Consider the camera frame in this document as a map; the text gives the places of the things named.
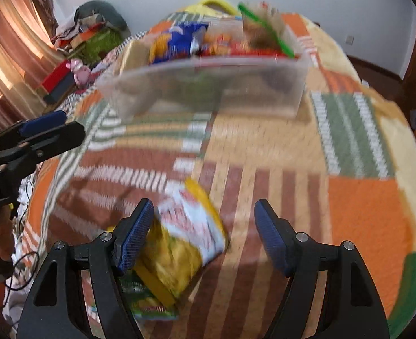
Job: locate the red snack bag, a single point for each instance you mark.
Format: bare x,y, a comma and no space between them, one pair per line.
229,47

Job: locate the striped patchwork blanket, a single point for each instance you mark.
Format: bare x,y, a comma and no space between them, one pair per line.
352,201

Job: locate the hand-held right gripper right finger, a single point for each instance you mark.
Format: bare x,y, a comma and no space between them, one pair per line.
271,240

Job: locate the pile of clothes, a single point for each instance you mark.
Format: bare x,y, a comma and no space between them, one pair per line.
68,31

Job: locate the blue snack bag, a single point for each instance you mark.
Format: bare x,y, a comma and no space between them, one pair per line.
179,40

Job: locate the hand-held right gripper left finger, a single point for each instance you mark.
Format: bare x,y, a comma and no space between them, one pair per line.
134,233

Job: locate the person's left hand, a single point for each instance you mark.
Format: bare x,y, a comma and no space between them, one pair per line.
1,240

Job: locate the red box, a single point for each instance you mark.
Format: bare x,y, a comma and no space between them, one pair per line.
56,77

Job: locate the pink plush toy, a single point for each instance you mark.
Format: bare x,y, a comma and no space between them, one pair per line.
80,74

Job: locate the yellow white snack bag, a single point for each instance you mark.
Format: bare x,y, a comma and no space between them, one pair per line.
183,250

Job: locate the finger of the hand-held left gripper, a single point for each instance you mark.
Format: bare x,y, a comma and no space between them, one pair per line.
42,122
52,141

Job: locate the yellow bed rail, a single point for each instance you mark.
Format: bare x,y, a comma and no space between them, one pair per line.
213,0

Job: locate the dark box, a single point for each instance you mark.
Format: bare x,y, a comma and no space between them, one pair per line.
61,90

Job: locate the clear plastic container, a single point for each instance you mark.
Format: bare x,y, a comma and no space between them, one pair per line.
201,88

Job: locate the orange striped curtain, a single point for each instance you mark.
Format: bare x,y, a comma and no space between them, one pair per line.
14,35

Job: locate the small green snack packet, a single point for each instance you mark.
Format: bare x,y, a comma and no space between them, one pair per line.
148,307

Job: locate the clear green-zip bread bag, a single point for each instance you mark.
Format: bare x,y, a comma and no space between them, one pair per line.
261,31

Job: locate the wall socket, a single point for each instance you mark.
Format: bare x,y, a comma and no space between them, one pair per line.
349,39

